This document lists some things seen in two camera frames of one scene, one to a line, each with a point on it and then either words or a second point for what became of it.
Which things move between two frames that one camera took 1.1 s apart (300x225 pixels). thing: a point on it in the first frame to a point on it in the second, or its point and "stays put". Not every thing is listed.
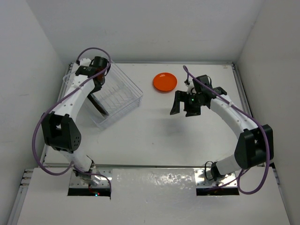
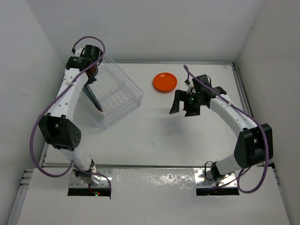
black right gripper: (182, 96) stays put
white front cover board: (148, 197) stays put
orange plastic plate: (165, 82) stays put
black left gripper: (95, 89) to (91, 80)
